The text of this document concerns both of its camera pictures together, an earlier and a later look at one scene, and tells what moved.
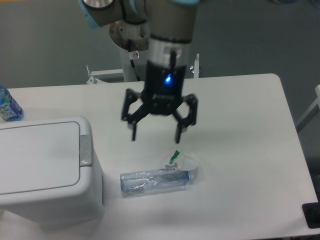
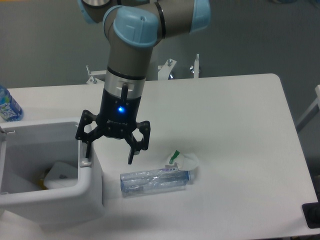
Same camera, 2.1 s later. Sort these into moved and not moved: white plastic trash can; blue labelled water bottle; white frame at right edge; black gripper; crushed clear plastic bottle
Moved: white plastic trash can; black gripper
Not moved: blue labelled water bottle; crushed clear plastic bottle; white frame at right edge
